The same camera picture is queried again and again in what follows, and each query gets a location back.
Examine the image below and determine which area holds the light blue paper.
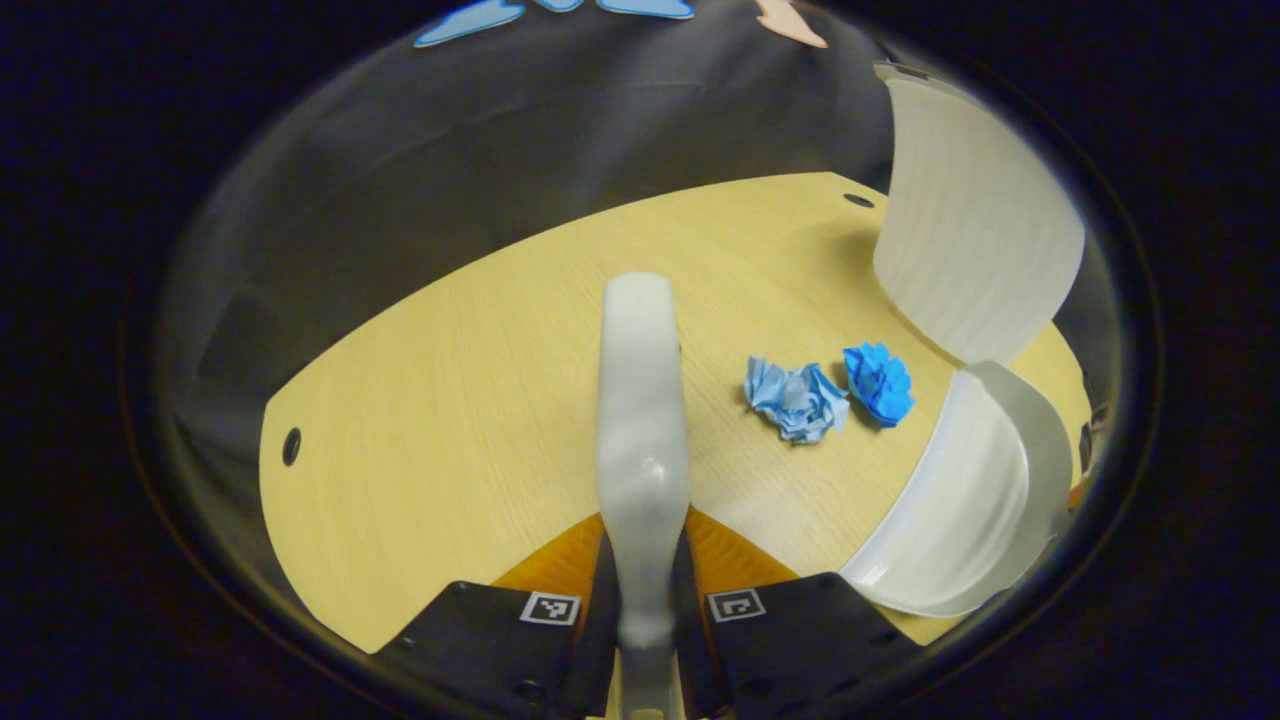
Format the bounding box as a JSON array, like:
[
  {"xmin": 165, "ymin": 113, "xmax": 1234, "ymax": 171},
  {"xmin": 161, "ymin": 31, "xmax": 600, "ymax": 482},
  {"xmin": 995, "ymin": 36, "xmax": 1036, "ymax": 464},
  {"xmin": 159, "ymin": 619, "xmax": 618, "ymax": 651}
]
[{"xmin": 743, "ymin": 356, "xmax": 851, "ymax": 445}]

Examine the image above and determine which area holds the dark blue paper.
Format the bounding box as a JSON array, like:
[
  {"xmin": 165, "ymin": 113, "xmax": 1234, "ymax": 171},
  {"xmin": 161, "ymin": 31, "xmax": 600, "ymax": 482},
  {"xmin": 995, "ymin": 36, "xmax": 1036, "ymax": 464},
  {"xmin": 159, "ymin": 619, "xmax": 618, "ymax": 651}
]
[{"xmin": 842, "ymin": 342, "xmax": 916, "ymax": 429}]

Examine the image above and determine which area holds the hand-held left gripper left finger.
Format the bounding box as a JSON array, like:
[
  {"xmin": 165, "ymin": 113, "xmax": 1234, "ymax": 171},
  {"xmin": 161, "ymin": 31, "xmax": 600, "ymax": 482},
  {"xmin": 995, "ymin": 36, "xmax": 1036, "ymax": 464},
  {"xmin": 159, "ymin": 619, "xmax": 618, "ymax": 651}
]
[{"xmin": 385, "ymin": 512, "xmax": 619, "ymax": 720}]

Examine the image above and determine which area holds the white ribbed garbage bin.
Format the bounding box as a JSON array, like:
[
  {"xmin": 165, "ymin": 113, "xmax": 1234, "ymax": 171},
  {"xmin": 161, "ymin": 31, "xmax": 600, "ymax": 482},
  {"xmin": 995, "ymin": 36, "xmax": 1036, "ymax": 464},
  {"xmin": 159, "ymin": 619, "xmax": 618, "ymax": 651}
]
[{"xmin": 873, "ymin": 62, "xmax": 1087, "ymax": 366}]

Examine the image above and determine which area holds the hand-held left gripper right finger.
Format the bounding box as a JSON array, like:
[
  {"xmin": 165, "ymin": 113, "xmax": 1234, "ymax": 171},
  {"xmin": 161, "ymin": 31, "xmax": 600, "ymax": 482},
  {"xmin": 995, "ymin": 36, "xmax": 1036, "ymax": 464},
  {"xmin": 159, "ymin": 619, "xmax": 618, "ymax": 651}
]
[{"xmin": 672, "ymin": 505, "xmax": 926, "ymax": 720}]

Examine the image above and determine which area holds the white dustpan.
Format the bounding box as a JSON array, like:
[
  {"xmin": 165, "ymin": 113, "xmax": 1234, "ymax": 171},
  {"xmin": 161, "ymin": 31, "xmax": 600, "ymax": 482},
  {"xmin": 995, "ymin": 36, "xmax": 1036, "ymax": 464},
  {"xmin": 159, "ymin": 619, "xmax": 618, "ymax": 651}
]
[{"xmin": 838, "ymin": 360, "xmax": 1073, "ymax": 619}]

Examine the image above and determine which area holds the black backdrop cloth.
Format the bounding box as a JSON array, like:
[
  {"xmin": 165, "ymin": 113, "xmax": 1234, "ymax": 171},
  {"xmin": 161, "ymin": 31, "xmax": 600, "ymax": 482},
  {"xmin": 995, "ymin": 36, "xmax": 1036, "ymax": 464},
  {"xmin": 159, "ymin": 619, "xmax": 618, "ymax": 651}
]
[{"xmin": 160, "ymin": 0, "xmax": 1116, "ymax": 601}]

